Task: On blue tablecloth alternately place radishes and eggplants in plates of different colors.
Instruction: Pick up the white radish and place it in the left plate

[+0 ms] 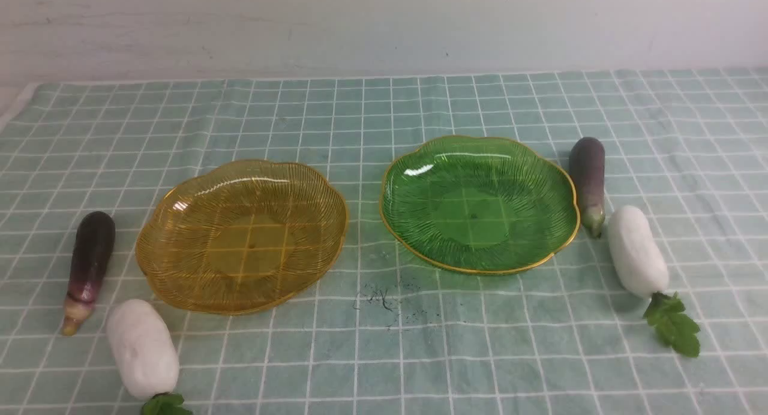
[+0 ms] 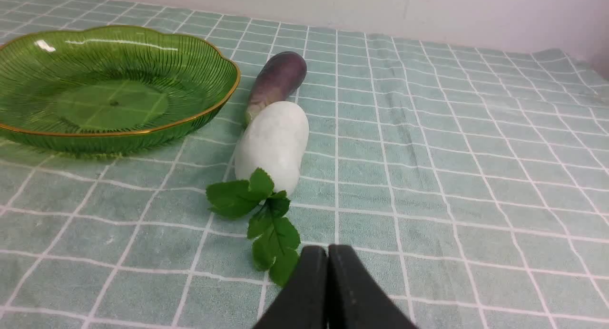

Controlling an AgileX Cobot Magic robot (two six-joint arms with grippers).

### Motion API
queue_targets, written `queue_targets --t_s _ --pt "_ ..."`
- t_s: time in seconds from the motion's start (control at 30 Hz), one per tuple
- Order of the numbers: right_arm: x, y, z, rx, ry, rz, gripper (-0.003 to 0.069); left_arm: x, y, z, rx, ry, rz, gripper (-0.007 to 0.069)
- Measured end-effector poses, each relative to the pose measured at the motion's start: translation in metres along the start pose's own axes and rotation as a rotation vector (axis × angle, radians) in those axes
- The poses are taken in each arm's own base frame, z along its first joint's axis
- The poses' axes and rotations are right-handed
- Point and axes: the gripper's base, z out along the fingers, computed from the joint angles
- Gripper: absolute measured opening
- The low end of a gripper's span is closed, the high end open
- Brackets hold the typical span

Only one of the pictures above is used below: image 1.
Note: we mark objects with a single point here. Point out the purple eggplant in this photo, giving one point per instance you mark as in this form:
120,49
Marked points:
93,247
586,167

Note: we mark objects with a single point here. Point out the white radish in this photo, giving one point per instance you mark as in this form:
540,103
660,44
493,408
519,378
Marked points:
643,271
146,357

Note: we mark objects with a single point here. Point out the green glass plate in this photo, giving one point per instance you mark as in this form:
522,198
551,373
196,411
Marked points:
480,206

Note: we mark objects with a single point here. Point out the amber glass plate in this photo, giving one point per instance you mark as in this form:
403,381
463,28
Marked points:
243,238

